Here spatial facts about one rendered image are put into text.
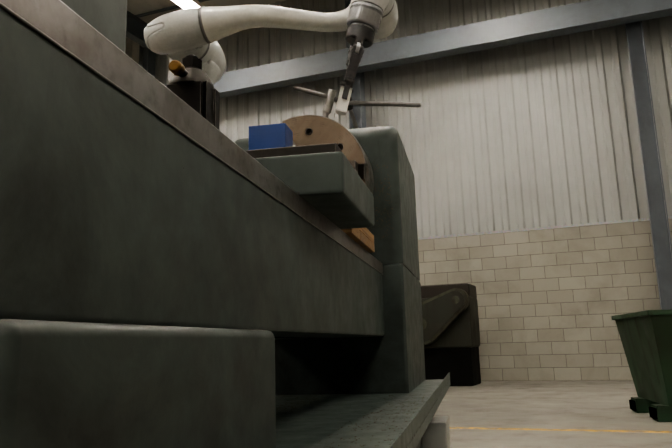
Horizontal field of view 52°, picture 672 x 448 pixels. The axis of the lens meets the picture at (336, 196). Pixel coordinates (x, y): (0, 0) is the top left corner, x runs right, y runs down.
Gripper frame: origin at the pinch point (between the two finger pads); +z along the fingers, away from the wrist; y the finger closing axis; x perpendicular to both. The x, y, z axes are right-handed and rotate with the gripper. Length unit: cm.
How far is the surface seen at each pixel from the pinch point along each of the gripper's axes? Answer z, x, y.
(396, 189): 18.3, -19.8, 4.8
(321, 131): 10.7, 3.6, -4.8
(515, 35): -448, -284, 881
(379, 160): 11.6, -13.7, 6.0
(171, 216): 48, 15, -119
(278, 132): 20.7, 12.6, -35.6
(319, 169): 34, 4, -80
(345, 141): 12.0, -2.8, -6.8
